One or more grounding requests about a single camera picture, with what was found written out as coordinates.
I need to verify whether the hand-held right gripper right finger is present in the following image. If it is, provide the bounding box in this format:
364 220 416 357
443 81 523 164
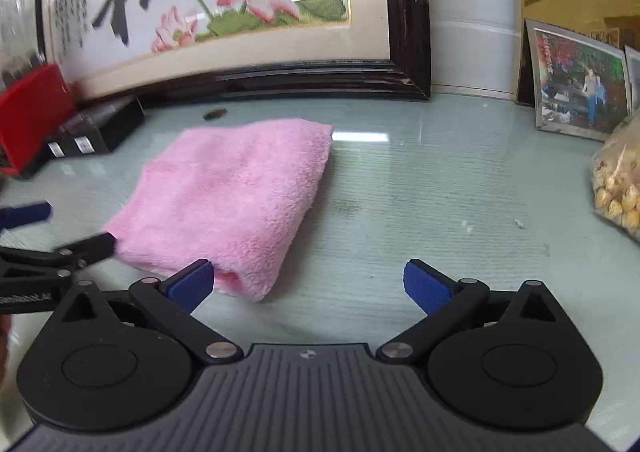
375 258 562 368

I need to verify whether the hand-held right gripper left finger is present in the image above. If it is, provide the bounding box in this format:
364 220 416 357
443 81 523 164
59 258 246 368

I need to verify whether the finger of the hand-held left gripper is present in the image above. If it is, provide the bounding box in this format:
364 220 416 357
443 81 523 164
0 202 54 233
0 232 117 283

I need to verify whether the pink fluffy towel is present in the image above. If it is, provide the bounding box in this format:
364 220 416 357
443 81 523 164
102 118 335 303

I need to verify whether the black cardboard box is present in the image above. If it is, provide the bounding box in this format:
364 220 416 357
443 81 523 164
67 96 146 156
45 104 101 159

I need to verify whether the red box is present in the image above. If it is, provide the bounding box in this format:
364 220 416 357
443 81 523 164
0 64 78 177

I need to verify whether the ink painting picture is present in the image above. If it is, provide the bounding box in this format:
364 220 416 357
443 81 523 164
0 0 42 82

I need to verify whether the plastic bag of dried food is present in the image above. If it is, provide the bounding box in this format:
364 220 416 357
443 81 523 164
591 112 640 243

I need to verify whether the silver framed garden photo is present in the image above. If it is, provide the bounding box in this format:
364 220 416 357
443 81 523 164
525 19 631 141

